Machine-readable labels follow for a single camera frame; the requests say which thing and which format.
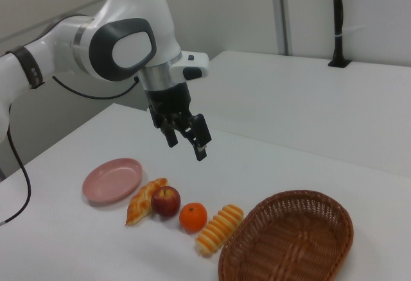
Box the brown woven basket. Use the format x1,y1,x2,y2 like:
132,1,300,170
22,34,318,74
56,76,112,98
218,190,354,281

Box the grey partition post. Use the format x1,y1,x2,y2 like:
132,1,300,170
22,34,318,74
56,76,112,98
269,0,295,56

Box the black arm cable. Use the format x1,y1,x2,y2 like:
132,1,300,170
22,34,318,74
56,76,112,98
0,74,141,227

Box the striped toy bread roll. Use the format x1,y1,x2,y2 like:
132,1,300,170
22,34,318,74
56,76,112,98
195,203,245,257

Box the red toy apple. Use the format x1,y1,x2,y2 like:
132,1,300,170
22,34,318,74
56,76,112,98
150,185,182,217

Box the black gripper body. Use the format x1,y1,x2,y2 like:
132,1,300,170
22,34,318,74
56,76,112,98
144,82,193,130

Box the orange toy mandarin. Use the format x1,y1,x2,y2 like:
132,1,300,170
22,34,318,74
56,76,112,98
179,202,208,232

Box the braided toy bread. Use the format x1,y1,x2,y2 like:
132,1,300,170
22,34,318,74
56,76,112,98
125,177,169,227

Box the black camera pole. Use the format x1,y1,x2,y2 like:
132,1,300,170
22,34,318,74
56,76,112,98
327,0,351,68

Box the pink plate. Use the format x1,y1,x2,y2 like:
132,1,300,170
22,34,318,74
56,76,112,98
82,157,144,203

